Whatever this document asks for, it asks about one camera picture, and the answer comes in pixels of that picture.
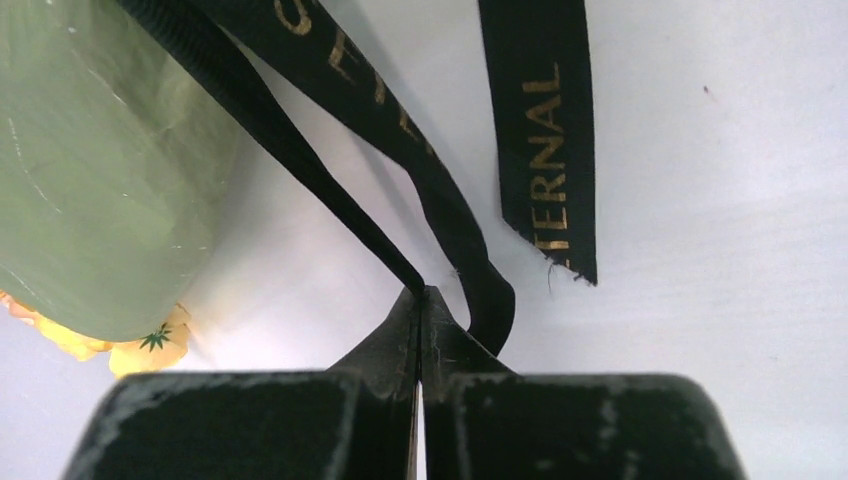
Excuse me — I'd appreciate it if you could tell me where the green orange wrapping paper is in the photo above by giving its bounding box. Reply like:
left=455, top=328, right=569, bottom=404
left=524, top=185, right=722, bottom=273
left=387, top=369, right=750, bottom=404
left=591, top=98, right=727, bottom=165
left=1, top=1, right=240, bottom=342

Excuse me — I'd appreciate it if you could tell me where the black printed ribbon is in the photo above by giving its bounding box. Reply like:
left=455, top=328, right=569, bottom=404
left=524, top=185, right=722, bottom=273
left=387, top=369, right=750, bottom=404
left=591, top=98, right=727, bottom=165
left=122, top=1, right=598, bottom=354

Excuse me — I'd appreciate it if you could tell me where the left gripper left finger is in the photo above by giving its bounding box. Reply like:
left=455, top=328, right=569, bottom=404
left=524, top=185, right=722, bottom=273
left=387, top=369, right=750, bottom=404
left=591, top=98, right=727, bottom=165
left=64, top=292, right=421, bottom=479

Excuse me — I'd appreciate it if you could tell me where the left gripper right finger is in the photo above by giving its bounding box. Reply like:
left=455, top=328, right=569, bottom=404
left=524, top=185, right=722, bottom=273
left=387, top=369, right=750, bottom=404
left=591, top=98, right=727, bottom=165
left=420, top=287, right=745, bottom=479

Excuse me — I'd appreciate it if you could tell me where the yellow flower stem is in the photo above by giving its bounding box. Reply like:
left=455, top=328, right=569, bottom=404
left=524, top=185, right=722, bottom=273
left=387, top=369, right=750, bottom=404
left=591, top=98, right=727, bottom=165
left=1, top=291, right=191, bottom=379

